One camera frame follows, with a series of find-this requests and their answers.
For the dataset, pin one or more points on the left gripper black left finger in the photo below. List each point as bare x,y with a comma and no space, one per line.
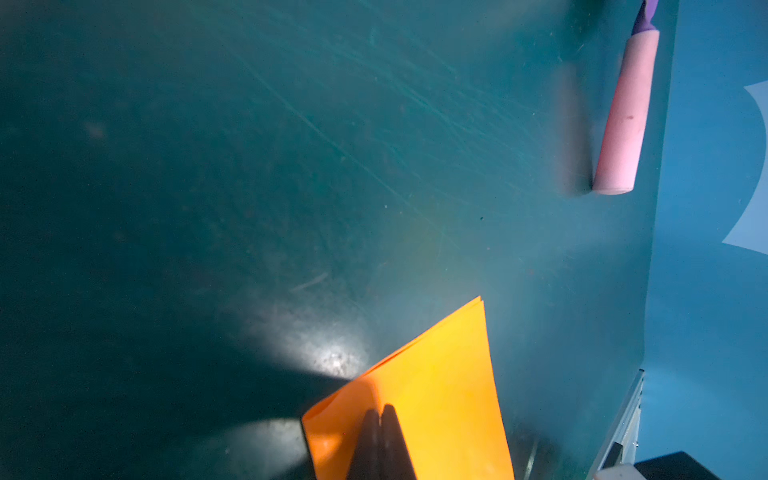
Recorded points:
365,462

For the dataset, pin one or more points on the purple pink spatula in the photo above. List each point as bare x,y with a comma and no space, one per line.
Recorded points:
626,124

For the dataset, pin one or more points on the orange square paper sheet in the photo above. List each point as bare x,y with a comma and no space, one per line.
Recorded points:
442,387

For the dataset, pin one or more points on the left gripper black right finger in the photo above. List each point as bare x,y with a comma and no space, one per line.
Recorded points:
394,459

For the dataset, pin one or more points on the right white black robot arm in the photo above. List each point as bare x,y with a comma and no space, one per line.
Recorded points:
675,466

